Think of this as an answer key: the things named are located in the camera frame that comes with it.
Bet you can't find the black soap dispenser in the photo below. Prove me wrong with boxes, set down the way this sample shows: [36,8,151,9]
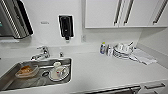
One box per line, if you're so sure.
[58,14,74,41]

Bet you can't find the white cup red print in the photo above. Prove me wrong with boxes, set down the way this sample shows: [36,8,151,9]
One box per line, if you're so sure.
[48,61,70,82]

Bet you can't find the small clear bottle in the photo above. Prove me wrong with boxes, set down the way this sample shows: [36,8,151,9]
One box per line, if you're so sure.
[106,44,114,57]

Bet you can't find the steel paper towel dispenser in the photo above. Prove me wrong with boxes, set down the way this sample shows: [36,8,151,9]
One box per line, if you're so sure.
[0,0,34,40]

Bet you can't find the small grey wall label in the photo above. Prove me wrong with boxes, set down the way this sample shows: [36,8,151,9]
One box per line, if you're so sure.
[40,21,50,25]

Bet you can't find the white wall cabinet three doors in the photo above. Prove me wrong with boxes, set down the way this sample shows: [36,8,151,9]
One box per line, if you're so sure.
[84,0,168,29]

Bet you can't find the dish soap bottle yellow cap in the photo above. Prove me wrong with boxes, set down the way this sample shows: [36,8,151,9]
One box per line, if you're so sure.
[99,41,108,56]

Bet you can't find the small chrome sink knob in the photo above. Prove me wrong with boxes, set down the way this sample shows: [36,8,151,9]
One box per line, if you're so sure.
[59,51,64,58]

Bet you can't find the orange food container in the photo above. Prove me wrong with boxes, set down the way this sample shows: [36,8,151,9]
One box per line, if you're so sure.
[15,64,40,79]

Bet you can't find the stainless steel sink basin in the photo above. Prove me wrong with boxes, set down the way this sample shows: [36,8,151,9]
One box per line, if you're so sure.
[0,57,73,93]

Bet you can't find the chrome sink faucet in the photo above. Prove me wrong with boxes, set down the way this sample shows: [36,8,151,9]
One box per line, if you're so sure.
[30,45,51,62]

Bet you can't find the white wall outlet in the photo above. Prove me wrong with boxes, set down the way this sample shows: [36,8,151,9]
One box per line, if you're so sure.
[81,34,88,43]

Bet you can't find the narrow white drawer unit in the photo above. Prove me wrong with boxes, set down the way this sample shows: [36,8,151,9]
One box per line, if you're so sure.
[139,80,168,94]

